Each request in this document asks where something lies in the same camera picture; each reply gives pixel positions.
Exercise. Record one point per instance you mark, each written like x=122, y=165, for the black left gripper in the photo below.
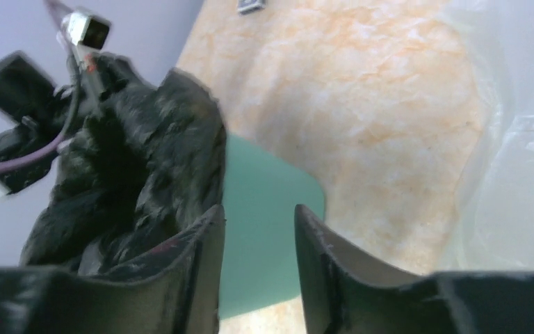
x=97, y=159

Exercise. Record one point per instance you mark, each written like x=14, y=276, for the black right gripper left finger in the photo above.
x=173, y=288

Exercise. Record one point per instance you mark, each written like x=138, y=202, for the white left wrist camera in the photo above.
x=82, y=27

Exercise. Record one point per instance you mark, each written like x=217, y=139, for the green plastic trash bin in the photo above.
x=259, y=267

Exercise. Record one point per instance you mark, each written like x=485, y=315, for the black trash bag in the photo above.
x=140, y=172

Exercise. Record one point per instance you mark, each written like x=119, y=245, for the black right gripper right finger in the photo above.
x=347, y=290

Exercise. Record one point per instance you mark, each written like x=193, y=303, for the translucent white plastic bag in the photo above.
x=495, y=198

